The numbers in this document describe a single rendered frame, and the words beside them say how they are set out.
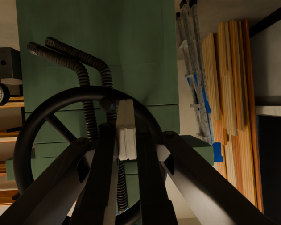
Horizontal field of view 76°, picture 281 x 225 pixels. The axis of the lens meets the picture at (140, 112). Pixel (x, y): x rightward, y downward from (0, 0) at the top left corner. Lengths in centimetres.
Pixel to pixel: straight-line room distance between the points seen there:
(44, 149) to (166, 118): 36
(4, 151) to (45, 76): 335
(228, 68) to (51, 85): 159
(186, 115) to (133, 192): 273
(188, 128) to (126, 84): 270
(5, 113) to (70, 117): 325
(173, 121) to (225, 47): 146
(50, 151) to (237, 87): 161
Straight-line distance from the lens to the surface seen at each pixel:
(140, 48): 54
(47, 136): 58
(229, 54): 191
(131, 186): 47
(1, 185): 407
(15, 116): 368
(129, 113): 16
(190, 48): 139
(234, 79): 188
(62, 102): 35
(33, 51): 49
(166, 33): 57
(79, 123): 54
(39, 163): 60
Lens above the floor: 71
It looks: 2 degrees up
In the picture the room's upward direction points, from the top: 177 degrees clockwise
